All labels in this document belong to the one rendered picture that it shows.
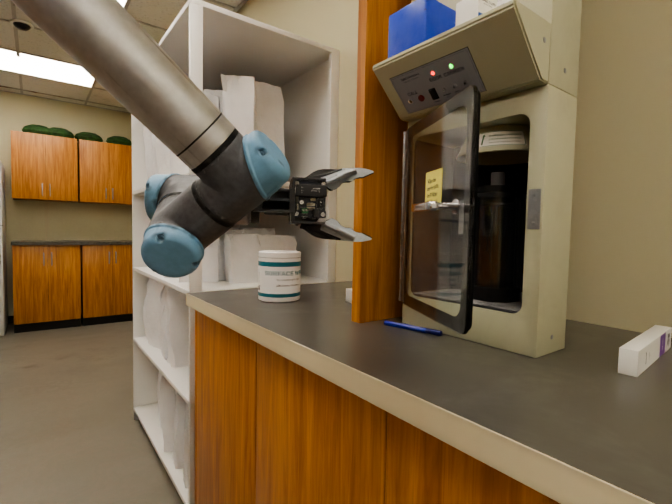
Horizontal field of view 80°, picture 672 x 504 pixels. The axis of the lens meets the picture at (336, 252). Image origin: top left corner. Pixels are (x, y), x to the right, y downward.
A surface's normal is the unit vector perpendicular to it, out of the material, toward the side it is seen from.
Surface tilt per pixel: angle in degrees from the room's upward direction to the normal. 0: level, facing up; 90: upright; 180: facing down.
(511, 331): 90
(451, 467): 90
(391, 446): 90
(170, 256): 124
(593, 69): 90
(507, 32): 135
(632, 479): 0
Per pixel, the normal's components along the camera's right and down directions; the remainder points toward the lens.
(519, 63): -0.58, 0.72
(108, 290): 0.60, 0.05
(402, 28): -0.80, 0.01
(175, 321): 0.22, -0.04
